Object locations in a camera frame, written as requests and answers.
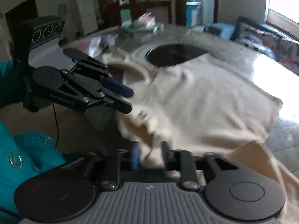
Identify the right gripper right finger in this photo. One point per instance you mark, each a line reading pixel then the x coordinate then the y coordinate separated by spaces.
pixel 181 161

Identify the black speaker box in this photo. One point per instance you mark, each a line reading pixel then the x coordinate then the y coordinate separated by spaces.
pixel 40 30

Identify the butterfly pillow upright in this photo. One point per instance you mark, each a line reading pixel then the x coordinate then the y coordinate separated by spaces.
pixel 286 53

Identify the teal jacket sleeve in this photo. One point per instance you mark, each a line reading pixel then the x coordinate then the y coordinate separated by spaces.
pixel 23 156

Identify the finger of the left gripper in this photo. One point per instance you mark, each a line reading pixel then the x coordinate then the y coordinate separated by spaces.
pixel 79 56
pixel 116 92

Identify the stack of books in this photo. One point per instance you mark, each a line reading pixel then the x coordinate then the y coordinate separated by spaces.
pixel 145 23

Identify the crumpled plastic bag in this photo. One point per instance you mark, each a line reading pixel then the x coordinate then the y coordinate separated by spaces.
pixel 102 44

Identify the dark wooden cabinet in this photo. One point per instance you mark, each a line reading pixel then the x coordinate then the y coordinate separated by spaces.
pixel 115 12

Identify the butterfly pillow left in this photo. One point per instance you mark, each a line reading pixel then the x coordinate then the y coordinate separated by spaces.
pixel 256 39

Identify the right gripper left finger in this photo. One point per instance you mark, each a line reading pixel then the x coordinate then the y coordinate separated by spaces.
pixel 128 162

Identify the cream knit garment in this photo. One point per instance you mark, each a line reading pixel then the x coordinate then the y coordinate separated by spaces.
pixel 203 105

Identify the blue sectional sofa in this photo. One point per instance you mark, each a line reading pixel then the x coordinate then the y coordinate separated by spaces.
pixel 228 31

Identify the light blue box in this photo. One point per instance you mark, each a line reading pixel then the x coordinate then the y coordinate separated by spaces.
pixel 193 13

